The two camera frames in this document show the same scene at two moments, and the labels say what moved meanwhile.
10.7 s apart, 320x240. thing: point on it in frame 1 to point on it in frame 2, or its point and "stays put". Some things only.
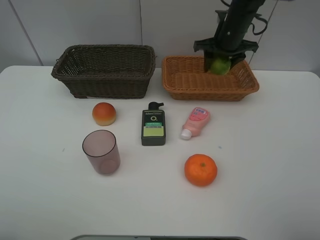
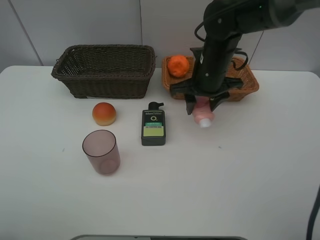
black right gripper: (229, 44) to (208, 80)
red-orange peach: (104, 114) stays put
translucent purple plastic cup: (101, 148) stays put
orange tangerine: (200, 170) to (178, 66)
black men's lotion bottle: (153, 125) stays put
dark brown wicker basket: (106, 71) stays put
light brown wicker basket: (185, 77) stays put
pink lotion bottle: (199, 117) to (202, 113)
